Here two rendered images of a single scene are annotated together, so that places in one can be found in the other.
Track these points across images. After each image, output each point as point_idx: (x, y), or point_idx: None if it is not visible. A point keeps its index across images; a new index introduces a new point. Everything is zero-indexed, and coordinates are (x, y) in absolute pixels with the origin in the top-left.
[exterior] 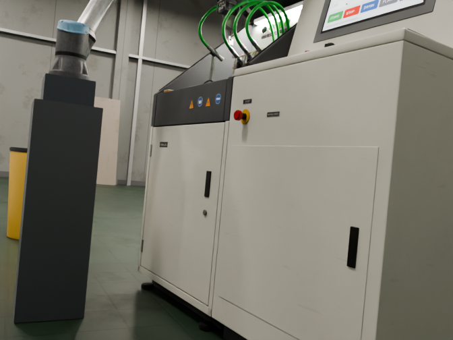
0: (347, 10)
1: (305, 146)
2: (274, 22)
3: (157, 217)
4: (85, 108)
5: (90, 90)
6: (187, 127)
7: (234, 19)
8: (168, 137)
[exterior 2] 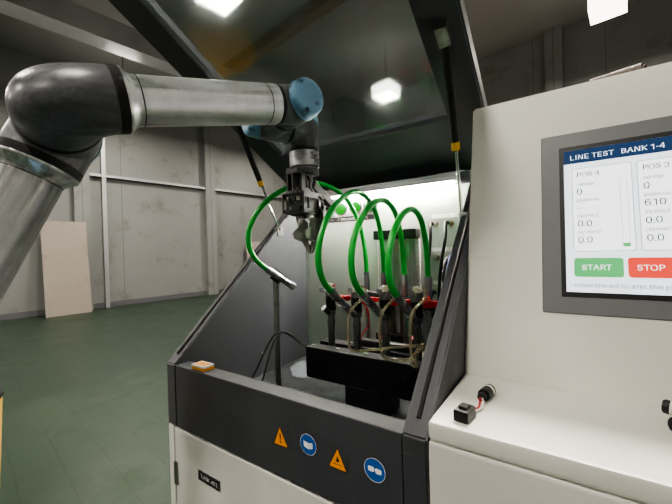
0: (637, 260)
1: None
2: (345, 202)
3: None
4: None
5: None
6: (273, 481)
7: (316, 225)
8: (221, 472)
